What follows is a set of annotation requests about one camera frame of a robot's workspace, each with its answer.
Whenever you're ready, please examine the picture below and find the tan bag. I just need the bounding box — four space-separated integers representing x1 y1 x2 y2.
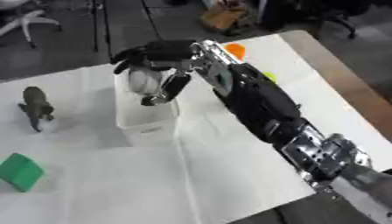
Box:
199 2 253 35

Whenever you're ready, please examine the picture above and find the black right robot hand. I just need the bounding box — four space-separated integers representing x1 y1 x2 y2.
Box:
108 39 198 107

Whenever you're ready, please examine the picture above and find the white office chair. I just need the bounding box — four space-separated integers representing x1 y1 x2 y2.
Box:
0 0 65 49

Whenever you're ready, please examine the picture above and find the grey and white soft toy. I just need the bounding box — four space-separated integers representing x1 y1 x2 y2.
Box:
127 64 165 96

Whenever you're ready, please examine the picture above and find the yellow-green round toy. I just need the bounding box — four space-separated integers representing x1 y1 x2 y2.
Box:
262 71 279 84

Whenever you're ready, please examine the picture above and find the white box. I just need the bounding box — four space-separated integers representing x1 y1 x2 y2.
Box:
111 69 181 147

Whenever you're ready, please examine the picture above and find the green block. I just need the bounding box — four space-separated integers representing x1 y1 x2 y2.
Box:
0 152 46 193

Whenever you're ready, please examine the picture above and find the orange round toy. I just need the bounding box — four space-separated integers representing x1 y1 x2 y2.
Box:
223 42 249 61

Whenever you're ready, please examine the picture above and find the grey toy dinosaur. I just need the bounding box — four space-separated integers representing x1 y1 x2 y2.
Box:
17 86 57 133

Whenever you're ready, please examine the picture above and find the black office chair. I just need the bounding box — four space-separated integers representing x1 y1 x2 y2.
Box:
264 0 382 39

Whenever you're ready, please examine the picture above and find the black tripod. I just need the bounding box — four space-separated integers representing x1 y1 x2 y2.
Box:
87 0 116 58

